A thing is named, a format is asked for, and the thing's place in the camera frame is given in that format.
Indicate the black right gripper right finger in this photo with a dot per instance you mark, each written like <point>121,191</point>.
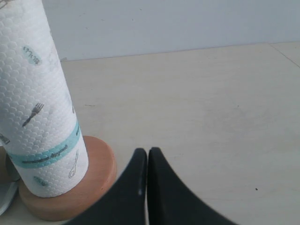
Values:
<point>171,202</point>

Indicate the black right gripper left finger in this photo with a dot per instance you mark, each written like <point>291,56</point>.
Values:
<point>124,202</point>

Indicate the printed white paper towel roll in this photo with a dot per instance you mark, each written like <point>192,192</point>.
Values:
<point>38,124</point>

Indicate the wooden paper towel holder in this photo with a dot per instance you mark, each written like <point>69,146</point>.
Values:
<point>100,176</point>

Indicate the white rectangular plastic tray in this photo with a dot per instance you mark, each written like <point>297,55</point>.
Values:
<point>8,180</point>

